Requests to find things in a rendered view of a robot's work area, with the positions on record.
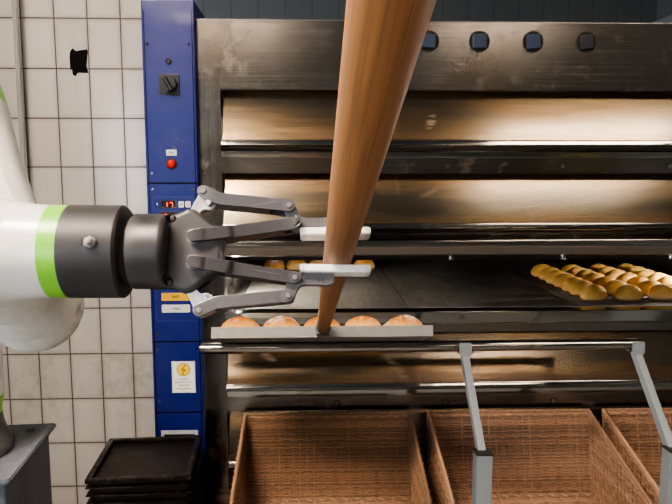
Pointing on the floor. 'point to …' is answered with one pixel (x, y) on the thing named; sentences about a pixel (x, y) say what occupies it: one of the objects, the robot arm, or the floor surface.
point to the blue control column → (174, 26)
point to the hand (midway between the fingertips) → (336, 252)
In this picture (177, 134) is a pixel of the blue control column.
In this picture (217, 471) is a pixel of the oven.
